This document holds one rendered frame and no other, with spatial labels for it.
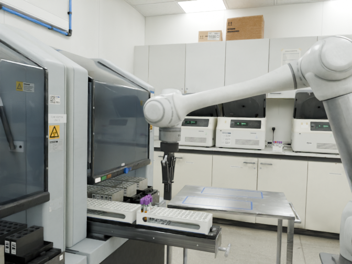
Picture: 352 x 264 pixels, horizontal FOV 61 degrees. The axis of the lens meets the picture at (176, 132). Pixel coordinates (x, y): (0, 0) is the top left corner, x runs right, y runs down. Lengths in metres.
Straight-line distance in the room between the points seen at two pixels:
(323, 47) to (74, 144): 0.91
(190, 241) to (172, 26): 3.64
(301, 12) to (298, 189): 2.17
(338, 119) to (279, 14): 3.34
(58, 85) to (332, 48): 0.88
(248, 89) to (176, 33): 3.38
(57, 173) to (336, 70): 0.95
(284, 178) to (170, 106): 2.63
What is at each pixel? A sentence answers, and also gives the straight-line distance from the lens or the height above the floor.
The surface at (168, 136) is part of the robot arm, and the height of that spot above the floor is 1.18.
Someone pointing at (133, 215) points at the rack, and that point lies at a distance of 1.30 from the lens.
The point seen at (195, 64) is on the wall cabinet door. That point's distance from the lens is 3.90.
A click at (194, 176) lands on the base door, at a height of 0.54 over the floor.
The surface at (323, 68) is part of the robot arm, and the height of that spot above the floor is 1.40.
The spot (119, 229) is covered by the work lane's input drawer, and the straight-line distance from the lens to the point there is 1.31.
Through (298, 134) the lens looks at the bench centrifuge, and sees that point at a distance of 3.45.
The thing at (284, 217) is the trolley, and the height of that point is 0.81.
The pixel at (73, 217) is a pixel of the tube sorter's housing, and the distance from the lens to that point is 1.27.
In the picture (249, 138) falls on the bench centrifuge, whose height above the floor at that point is 1.03.
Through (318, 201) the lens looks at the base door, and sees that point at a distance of 3.57.
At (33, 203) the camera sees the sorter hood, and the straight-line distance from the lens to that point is 1.06.
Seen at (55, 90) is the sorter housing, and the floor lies 1.34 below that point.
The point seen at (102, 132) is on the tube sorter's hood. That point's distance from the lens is 1.35.
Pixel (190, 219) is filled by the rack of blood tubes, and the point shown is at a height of 0.86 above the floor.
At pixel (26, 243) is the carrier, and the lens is 1.09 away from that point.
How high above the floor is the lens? 1.26
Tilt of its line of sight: 3 degrees down
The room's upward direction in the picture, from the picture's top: 1 degrees clockwise
